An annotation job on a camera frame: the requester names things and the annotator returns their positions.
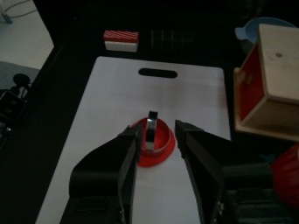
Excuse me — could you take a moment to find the red striped white toy block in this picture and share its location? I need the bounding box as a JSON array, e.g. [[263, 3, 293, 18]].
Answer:
[[102, 29, 140, 53]]

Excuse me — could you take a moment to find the black grid mat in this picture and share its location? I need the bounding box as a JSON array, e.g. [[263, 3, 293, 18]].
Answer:
[[149, 28, 196, 55]]

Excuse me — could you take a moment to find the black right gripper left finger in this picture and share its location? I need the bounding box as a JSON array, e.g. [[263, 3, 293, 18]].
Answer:
[[60, 123, 144, 224]]

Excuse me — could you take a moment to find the white plastic cutting board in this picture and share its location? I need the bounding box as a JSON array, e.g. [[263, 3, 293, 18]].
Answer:
[[33, 55, 232, 224]]

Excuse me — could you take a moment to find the wooden drawer box red inside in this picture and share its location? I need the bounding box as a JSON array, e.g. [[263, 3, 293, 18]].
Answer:
[[232, 24, 299, 143]]

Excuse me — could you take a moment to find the black camera gear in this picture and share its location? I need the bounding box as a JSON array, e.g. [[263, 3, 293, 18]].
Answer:
[[0, 73, 33, 141]]

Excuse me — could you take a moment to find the grey cable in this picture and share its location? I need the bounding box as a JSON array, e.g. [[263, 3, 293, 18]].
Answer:
[[0, 0, 38, 25]]

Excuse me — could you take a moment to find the light blue plastic bowl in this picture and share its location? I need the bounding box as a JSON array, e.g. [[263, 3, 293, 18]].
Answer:
[[233, 17, 297, 45]]

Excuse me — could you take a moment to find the red round toy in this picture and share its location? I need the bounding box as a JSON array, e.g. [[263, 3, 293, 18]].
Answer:
[[271, 143, 299, 209]]

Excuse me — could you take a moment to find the round metal dough cutter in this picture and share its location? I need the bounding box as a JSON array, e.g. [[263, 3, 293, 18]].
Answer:
[[139, 110, 173, 158]]

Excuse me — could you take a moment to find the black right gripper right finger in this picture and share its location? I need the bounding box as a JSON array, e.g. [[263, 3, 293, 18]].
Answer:
[[173, 119, 273, 224]]

